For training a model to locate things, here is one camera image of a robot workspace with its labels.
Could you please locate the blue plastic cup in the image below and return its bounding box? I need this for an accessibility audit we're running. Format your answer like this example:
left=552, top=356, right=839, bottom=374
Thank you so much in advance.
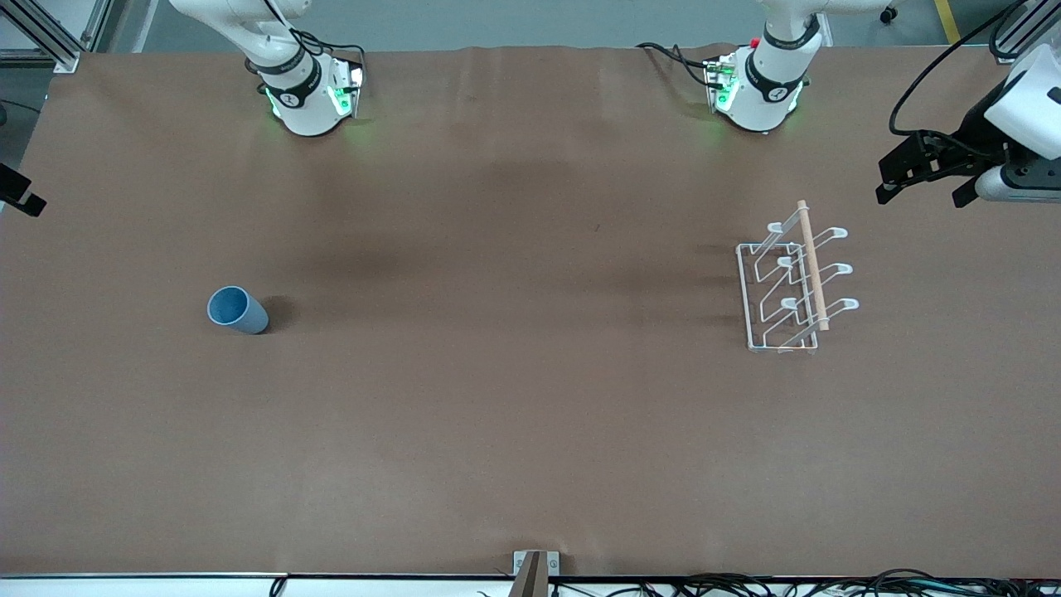
left=206, top=285, right=269, bottom=336

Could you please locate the black base power cable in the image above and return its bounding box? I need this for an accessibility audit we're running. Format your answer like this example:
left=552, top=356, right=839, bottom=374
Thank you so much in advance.
left=290, top=29, right=366, bottom=67
left=636, top=41, right=715, bottom=85

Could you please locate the aluminium frame post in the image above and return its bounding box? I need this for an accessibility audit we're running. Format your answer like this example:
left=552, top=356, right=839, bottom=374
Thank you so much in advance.
left=991, top=0, right=1061, bottom=66
left=0, top=0, right=113, bottom=74

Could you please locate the white table edge strip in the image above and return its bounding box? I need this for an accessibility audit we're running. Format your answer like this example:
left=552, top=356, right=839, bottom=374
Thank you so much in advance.
left=0, top=572, right=1061, bottom=597

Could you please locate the black cable bundle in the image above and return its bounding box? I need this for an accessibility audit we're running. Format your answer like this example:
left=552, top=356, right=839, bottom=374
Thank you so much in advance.
left=551, top=568, right=1061, bottom=597

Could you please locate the white wire cup holder rack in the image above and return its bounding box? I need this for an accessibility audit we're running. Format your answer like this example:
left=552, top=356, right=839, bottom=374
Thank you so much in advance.
left=736, top=200, right=860, bottom=355

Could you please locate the brown table cover sheet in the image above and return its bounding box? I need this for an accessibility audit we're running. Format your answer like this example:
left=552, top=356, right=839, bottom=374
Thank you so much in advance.
left=0, top=43, right=1061, bottom=580

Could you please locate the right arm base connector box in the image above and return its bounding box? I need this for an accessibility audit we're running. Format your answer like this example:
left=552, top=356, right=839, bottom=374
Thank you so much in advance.
left=330, top=60, right=367, bottom=119

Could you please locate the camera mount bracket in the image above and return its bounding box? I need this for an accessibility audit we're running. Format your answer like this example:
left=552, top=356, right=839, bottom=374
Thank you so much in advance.
left=512, top=550, right=561, bottom=597

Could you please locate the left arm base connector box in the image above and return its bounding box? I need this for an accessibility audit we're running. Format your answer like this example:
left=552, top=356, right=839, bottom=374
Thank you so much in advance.
left=705, top=51, right=741, bottom=114

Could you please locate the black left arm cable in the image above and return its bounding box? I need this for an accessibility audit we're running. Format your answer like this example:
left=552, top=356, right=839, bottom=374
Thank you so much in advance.
left=889, top=0, right=1030, bottom=136

